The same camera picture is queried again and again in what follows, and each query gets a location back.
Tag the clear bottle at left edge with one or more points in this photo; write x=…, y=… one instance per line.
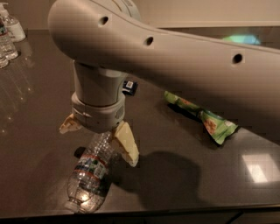
x=3, y=60

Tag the upright water bottle with label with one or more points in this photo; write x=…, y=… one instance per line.
x=6, y=44

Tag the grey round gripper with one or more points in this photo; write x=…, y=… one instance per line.
x=97, y=115

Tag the white pump sanitizer bottle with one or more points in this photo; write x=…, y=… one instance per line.
x=12, y=25

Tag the clear plastic water bottle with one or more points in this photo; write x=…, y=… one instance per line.
x=86, y=187

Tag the green snack bag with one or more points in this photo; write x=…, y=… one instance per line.
x=217, y=127

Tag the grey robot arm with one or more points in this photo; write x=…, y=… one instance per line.
x=106, y=40

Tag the dark blue snack bar wrapper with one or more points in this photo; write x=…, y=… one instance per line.
x=129, y=87

